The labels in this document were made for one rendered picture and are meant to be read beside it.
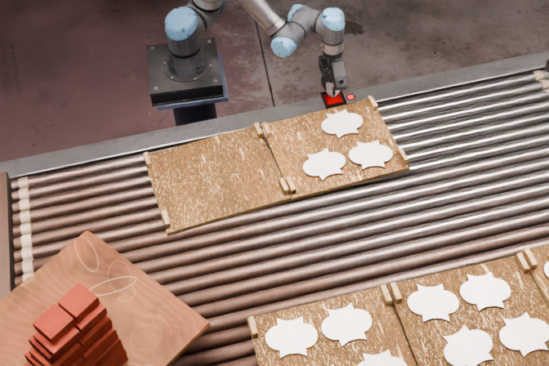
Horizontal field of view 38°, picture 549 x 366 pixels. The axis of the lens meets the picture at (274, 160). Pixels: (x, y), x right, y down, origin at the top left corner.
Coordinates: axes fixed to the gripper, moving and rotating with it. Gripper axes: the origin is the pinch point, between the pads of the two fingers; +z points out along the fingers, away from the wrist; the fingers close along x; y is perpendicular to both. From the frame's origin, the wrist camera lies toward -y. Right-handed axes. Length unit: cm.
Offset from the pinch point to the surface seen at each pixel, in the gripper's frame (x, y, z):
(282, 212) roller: 31, -45, 3
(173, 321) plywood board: 71, -83, -10
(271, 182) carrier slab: 31.4, -33.4, 0.0
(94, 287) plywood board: 90, -66, -10
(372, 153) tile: -3.9, -31.6, -0.9
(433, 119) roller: -30.6, -19.3, 2.2
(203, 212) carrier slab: 55, -40, 0
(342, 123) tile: 1.4, -15.2, -1.0
